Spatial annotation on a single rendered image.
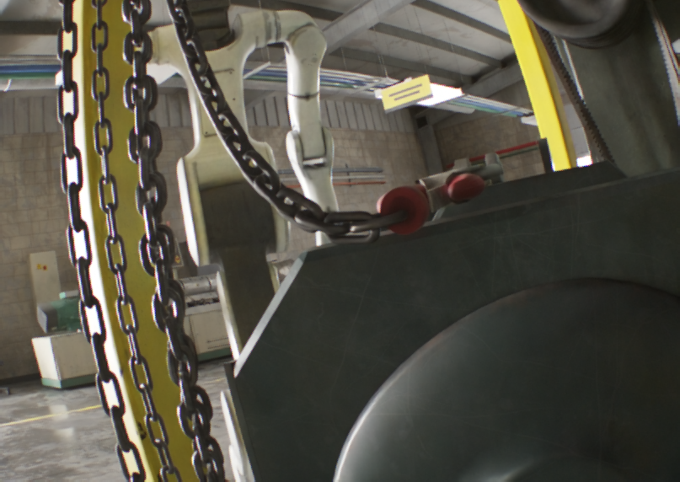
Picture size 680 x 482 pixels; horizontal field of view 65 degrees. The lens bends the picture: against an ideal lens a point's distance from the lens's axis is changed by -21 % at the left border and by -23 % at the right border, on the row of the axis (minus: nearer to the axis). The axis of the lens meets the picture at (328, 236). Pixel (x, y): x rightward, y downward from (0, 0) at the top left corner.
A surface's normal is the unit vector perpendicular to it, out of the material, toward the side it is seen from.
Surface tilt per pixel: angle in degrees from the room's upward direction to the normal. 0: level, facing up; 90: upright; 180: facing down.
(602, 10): 84
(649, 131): 90
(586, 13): 83
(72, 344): 94
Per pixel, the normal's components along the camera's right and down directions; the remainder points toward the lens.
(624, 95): -0.68, 0.09
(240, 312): 0.14, -0.43
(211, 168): 0.24, -0.01
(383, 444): -0.57, -0.07
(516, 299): -0.50, -0.59
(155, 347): 0.71, -0.18
